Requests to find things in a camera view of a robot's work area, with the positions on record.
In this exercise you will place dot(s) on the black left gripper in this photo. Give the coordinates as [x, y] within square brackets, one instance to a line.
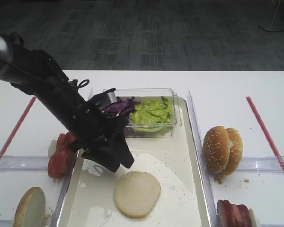
[92, 128]

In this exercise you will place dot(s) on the pale bun bottom slice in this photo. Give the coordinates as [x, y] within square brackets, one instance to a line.
[136, 193]

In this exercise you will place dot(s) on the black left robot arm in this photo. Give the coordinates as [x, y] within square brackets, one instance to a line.
[37, 73]

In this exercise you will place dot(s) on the rear tomato slice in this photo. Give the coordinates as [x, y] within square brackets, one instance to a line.
[64, 140]

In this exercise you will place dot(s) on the tomato slice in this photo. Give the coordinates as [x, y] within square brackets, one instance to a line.
[64, 140]
[60, 160]

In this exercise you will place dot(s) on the front tomato slice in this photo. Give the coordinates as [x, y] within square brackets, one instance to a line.
[60, 160]

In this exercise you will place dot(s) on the green lettuce leaves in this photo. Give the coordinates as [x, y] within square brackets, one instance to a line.
[154, 113]

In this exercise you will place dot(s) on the white tomato stand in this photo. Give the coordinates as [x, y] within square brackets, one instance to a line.
[52, 148]

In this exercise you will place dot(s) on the front meat patty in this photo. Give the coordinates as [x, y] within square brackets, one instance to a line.
[225, 214]

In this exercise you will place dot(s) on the meat patty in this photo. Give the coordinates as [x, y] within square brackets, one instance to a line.
[242, 215]
[225, 214]

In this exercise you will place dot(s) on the rear meat patty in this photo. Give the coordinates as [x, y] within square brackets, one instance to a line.
[242, 215]

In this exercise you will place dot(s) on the purple cabbage shreds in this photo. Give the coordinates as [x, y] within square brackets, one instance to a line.
[125, 108]

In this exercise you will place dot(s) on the cream metal tray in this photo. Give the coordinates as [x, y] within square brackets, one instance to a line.
[172, 160]

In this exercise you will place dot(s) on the clear plastic salad box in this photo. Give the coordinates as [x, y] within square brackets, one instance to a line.
[146, 94]

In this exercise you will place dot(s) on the left long clear divider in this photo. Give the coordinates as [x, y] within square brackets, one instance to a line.
[66, 179]

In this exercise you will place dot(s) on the long clear divider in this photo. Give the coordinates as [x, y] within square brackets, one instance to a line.
[204, 175]
[66, 179]

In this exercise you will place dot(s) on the right long clear divider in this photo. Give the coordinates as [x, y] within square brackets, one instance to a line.
[204, 175]

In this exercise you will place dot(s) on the brown bun bottom half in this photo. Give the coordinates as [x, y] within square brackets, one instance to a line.
[31, 209]

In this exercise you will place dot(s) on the front sesame bun top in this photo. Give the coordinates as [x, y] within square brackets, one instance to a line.
[216, 148]

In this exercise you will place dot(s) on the sesame bun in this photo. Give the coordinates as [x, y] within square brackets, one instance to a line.
[236, 151]
[216, 148]

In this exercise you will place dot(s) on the left red strip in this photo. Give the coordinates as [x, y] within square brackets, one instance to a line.
[17, 126]

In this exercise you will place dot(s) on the red strip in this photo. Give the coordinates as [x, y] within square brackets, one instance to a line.
[17, 126]
[266, 132]

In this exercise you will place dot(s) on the rear sesame bun top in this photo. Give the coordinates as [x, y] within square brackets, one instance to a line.
[236, 151]

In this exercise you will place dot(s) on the white patty stand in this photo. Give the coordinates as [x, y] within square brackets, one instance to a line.
[254, 222]

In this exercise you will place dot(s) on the right red strip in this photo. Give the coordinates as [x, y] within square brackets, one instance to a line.
[266, 132]

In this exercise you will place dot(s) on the grey floor stand base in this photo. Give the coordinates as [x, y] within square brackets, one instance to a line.
[274, 26]

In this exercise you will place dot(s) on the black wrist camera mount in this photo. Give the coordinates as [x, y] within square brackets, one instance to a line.
[104, 99]

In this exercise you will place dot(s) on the left upper clear rail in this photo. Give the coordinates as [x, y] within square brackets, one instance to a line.
[23, 163]

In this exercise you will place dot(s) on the clear rail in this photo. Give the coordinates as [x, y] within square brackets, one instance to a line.
[270, 225]
[23, 163]
[273, 164]
[6, 223]

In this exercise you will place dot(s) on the left lower clear rail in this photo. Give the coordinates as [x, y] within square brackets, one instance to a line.
[6, 223]

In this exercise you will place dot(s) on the right upper clear rail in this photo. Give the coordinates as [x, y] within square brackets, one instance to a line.
[273, 164]

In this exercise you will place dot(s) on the right lower clear rail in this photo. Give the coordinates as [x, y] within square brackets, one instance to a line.
[270, 225]

